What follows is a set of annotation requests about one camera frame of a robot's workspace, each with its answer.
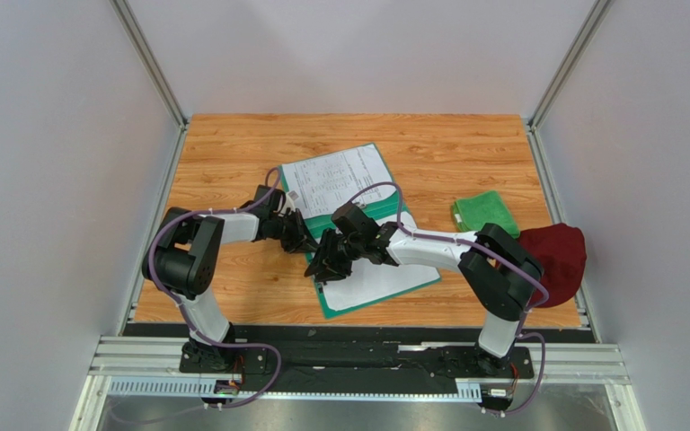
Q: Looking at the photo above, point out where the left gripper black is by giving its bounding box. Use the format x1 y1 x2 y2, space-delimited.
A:
269 208 319 254

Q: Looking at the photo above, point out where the white paper sheet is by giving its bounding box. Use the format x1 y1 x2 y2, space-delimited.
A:
318 208 440 312

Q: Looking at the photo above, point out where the green file folder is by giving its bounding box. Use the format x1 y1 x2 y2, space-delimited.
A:
280 143 441 319

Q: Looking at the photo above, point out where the printed paper sheet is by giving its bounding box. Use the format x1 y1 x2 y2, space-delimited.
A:
281 143 393 219

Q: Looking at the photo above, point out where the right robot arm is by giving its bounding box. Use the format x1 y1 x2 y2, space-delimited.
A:
305 203 549 375

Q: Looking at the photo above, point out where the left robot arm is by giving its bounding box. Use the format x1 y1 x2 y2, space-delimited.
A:
141 185 317 373

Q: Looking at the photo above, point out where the green folded cloth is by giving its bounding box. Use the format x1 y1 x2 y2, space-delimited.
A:
451 190 520 238

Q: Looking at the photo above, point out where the dark red hat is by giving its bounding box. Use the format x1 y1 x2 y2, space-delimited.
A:
517 223 588 308

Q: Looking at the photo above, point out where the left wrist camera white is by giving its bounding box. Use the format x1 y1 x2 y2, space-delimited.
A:
281 190 303 213

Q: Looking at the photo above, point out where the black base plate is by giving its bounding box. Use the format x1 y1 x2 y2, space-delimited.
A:
188 325 537 395

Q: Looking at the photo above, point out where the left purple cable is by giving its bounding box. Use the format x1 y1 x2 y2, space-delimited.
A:
147 166 284 410

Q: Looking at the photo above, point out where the purple cable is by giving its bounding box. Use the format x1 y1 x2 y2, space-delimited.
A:
344 181 551 416
147 166 284 410

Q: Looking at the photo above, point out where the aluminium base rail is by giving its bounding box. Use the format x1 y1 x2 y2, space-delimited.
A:
89 337 630 402

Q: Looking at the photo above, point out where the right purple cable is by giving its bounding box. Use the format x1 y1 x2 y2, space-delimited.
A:
344 181 551 416

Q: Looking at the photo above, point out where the left aluminium frame post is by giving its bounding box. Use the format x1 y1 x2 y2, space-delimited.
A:
110 0 189 130

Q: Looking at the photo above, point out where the aluminium frame post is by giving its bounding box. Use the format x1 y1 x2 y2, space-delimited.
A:
526 0 614 131
110 0 189 130

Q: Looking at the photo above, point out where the right aluminium frame post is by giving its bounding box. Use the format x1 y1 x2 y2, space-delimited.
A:
526 0 614 131

